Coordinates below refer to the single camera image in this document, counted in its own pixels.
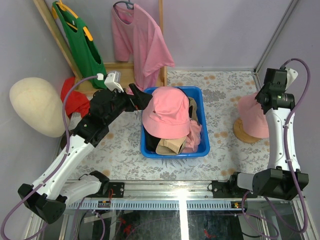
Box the dark mannequin base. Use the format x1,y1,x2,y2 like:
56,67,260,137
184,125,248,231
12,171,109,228
60,132,67,150

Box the pink bucket hat strawberry logo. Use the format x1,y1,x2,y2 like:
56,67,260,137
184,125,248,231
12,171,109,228
142,86,190,139

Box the floral table mat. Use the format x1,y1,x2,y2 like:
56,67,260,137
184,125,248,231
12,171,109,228
70,71,270,181

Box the red cloth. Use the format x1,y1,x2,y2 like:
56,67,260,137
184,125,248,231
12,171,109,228
60,77,90,118

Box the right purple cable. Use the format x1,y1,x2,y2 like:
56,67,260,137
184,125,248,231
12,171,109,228
241,58,311,238

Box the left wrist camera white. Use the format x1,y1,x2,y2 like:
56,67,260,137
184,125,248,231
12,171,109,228
97,70,124,93

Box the aluminium rail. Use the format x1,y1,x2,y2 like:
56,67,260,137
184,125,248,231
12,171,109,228
37,179,307,211

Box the beige bucket hat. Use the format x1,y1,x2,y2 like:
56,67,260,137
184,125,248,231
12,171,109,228
155,136,187,156

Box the pink t-shirt on hanger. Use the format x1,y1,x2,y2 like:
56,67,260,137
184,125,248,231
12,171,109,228
111,4,175,91

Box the purple cable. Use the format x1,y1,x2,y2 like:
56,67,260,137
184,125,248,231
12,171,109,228
241,58,311,238
0,73,106,240

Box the pink bucket hat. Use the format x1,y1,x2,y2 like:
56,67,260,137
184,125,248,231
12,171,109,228
237,92,269,139

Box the cream foam mannequin head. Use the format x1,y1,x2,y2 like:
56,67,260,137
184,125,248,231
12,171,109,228
9,77,66,138

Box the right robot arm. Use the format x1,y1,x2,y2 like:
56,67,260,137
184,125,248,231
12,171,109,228
211,66,309,201

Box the green tank top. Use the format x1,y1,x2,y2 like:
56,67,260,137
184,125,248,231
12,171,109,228
51,1,107,78

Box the wooden clothes rack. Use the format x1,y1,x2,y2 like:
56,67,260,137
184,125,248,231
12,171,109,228
33,0,168,96

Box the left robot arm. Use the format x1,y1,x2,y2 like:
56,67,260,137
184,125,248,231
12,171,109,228
18,83,152,224

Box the yellow hanger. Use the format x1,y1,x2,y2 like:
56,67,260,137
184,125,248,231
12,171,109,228
51,1,94,42

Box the blue plastic bin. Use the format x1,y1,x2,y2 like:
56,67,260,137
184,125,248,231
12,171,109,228
140,86,210,159

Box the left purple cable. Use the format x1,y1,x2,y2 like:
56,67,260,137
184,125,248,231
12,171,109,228
0,73,106,240

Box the black hat in bin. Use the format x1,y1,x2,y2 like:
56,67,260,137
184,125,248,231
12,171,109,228
144,131,161,152

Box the pink cloth in bin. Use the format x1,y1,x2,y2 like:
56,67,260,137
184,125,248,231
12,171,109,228
182,119,202,153

